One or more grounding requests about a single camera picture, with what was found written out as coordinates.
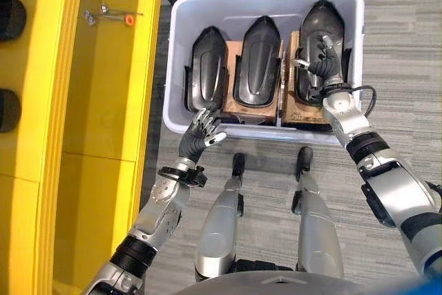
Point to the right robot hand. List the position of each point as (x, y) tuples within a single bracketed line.
[(327, 63)]

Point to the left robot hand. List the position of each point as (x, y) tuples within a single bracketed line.
[(193, 139)]

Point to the black sole-shaped part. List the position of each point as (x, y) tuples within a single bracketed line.
[(8, 110), (206, 70), (12, 17), (257, 63), (319, 29)]

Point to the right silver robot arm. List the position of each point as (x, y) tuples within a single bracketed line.
[(386, 177)]

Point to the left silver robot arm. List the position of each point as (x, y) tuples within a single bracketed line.
[(152, 219)]

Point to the white plastic box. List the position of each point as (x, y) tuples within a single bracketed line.
[(266, 8)]

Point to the yellow metal shelf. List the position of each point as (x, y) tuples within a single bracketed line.
[(69, 129)]

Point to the left silver robot leg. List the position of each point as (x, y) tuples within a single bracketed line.
[(221, 222)]

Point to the silver robot leg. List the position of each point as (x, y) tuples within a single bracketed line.
[(316, 226), (221, 222)]

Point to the metal bolt with orange cap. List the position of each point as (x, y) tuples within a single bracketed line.
[(110, 17)]

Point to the right silver robot leg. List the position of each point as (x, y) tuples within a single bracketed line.
[(316, 226)]

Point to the grey robot torso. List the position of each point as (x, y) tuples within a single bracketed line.
[(262, 283)]

